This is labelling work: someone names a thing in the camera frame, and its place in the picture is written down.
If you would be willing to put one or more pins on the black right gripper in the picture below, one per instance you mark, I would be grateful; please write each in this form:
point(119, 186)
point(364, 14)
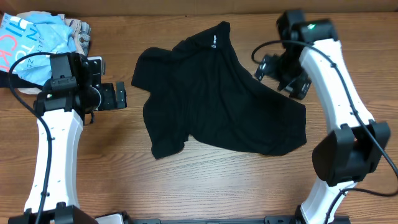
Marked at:
point(283, 76)

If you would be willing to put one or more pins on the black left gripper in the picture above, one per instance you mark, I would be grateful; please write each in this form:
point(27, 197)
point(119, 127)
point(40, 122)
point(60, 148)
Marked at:
point(109, 96)

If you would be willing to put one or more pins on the black t-shirt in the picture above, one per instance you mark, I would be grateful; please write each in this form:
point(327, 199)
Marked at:
point(199, 89)

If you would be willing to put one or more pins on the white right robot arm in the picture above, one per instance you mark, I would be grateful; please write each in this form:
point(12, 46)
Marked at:
point(355, 142)

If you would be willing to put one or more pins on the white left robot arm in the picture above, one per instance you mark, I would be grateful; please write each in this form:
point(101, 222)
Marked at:
point(73, 91)

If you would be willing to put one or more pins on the denim jeans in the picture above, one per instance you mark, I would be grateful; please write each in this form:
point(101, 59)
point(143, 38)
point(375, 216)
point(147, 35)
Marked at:
point(84, 37)

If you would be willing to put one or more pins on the beige garment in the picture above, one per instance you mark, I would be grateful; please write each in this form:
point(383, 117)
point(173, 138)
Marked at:
point(75, 24)

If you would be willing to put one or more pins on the black garment in pile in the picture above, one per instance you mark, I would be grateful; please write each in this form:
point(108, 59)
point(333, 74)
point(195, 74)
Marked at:
point(16, 82)

